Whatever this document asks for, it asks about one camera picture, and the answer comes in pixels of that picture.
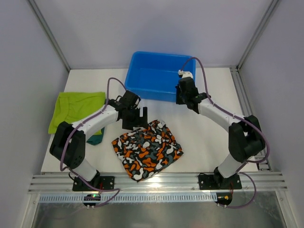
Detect orange black patterned shorts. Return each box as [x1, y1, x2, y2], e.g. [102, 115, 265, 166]
[112, 120, 184, 182]

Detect dark green shorts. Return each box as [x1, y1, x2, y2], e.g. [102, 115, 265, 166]
[86, 128, 105, 146]

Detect lime green shorts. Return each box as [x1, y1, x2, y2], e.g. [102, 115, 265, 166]
[48, 92, 105, 134]

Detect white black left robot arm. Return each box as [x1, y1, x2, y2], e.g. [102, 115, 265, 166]
[49, 90, 148, 191]

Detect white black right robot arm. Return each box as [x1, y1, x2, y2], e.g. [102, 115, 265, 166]
[176, 76, 266, 189]

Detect blue plastic bin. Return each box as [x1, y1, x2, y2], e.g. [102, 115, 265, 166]
[124, 51, 196, 103]

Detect left controller board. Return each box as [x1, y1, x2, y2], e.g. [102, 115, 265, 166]
[83, 193, 101, 209]

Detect controller board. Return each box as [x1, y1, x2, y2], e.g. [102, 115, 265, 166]
[83, 193, 101, 209]
[215, 192, 233, 208]

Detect right controller board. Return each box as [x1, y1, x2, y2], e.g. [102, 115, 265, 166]
[215, 192, 233, 208]

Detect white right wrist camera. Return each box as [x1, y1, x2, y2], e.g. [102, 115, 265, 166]
[178, 70, 193, 78]

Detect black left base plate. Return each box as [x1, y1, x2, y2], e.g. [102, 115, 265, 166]
[72, 176, 115, 191]

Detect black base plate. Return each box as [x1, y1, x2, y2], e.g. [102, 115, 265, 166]
[198, 173, 242, 190]
[72, 176, 115, 191]

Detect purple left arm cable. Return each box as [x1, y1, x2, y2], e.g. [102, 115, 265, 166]
[59, 77, 128, 209]

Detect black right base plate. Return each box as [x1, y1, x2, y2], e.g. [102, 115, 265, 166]
[198, 173, 242, 190]

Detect grey slotted cable duct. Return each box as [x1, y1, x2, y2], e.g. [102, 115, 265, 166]
[38, 192, 217, 203]

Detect right side aluminium rail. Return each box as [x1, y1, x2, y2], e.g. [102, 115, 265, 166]
[230, 66, 273, 172]

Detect aluminium mounting rail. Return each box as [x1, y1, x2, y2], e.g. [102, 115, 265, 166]
[28, 171, 287, 193]

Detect right aluminium frame post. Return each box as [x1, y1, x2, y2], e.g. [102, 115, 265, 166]
[236, 0, 281, 71]

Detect aluminium frame post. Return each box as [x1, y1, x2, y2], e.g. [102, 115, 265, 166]
[236, 0, 281, 71]
[27, 0, 71, 72]

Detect left aluminium frame post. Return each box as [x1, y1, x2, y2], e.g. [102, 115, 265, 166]
[27, 0, 71, 72]

